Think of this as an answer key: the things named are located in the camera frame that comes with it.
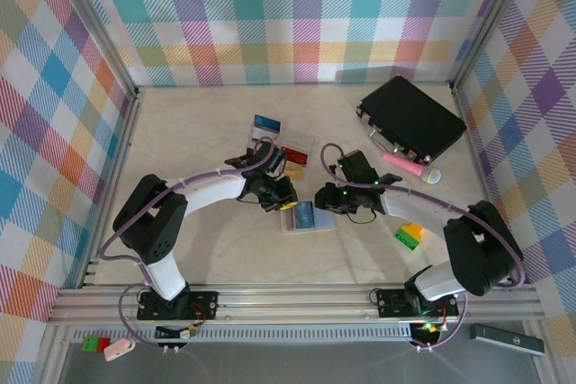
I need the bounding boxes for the tan card holder clear sleeves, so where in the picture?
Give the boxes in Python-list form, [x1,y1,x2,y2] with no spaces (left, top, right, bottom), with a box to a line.
[279,198,338,237]

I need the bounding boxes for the blue card white print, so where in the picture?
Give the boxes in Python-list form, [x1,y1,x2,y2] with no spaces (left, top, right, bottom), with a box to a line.
[294,201,317,229]

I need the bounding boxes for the red card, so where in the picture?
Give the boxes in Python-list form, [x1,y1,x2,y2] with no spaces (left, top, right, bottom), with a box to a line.
[281,146,310,165]

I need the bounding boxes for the white silver card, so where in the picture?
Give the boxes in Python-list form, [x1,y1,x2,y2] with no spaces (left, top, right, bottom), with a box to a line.
[249,128,280,147]

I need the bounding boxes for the clear acrylic card organizer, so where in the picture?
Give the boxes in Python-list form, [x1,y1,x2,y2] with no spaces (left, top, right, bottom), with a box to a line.
[247,121,320,183]

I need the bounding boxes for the plain blue card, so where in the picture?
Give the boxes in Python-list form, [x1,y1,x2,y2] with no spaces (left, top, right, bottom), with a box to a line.
[253,113,283,134]

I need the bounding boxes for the pink toy microphone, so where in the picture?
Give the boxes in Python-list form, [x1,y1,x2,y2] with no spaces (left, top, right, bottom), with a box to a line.
[382,152,443,185]

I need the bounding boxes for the green yellow toy brick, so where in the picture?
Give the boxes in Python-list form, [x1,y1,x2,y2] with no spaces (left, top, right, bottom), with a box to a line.
[394,221,425,251]

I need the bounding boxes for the black briefcase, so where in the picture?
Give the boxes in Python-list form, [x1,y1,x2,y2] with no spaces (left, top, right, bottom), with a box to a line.
[355,76,468,165]

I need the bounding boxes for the small black controller board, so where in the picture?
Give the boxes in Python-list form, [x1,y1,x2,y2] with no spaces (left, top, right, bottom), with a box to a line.
[155,323,200,341]
[409,320,447,344]

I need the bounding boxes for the black flat bar device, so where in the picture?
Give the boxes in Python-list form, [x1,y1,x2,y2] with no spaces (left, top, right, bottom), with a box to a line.
[469,323,545,356]

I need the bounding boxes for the pink eraser block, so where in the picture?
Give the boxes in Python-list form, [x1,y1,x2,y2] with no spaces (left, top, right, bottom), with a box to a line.
[103,338,136,362]

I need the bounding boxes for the green red toy block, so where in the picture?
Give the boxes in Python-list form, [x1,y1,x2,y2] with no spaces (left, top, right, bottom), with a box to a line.
[80,335,112,353]

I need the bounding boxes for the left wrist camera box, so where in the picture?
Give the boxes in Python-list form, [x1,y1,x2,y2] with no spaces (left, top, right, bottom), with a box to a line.
[265,146,288,174]

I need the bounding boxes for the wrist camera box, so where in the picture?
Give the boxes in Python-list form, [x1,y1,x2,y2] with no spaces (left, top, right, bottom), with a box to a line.
[265,146,288,174]
[337,149,380,183]

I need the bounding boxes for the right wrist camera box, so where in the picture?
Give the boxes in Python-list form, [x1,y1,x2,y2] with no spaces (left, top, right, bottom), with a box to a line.
[337,149,380,183]

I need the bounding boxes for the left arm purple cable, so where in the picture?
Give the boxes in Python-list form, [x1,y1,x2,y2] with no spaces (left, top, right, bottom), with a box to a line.
[99,139,276,350]

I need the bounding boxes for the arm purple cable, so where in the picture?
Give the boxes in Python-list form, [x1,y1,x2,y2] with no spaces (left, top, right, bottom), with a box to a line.
[319,144,527,352]
[99,139,276,350]

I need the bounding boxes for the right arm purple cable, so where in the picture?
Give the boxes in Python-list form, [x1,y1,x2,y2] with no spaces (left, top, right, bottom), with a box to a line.
[319,144,527,352]

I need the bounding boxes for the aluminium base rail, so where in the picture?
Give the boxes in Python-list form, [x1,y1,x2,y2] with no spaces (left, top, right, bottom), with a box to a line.
[47,283,541,326]

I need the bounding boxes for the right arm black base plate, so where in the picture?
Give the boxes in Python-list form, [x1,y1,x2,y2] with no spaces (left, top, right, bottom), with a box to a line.
[375,287,461,318]

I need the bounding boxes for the aluminium table edge rail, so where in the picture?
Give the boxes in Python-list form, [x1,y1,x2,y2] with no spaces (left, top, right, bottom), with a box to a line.
[451,82,518,285]
[76,85,148,290]

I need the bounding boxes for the grey slotted cable duct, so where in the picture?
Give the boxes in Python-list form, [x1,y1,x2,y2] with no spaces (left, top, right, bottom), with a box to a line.
[71,324,446,344]

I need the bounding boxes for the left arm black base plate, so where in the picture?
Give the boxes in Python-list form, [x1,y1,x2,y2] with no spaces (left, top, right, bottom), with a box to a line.
[137,290,221,322]

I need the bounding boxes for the aluminium frame post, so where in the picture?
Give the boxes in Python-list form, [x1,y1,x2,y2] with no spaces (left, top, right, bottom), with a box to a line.
[448,0,544,91]
[44,0,141,100]

